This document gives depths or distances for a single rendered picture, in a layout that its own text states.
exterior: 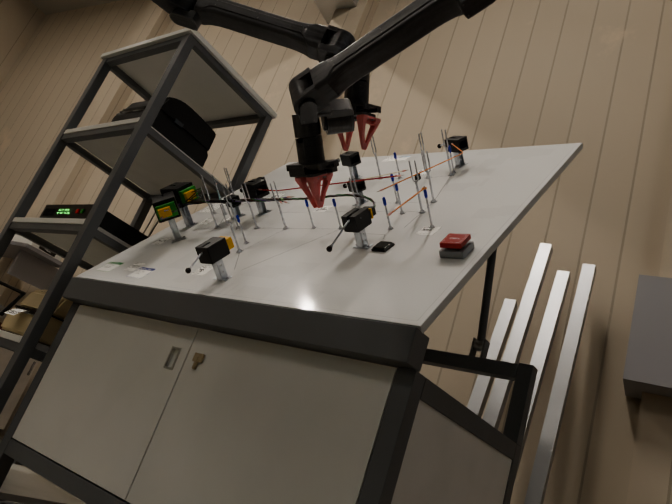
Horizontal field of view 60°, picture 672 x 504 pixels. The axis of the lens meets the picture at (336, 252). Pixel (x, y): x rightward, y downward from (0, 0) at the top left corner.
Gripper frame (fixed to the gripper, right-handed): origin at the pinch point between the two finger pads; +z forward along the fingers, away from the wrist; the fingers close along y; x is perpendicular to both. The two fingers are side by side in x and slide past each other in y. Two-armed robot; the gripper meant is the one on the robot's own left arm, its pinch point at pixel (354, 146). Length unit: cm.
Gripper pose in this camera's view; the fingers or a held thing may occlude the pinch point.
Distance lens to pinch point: 136.9
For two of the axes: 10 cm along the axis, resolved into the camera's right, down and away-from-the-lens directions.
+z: -0.4, 10.0, 0.6
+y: -7.6, -0.7, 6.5
